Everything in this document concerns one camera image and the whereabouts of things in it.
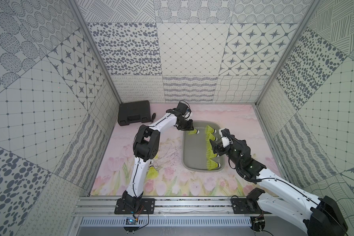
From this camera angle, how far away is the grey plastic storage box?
2.90 ft

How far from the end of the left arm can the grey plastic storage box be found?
4cm

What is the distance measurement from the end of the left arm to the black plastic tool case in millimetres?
312

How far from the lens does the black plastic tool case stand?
106 cm
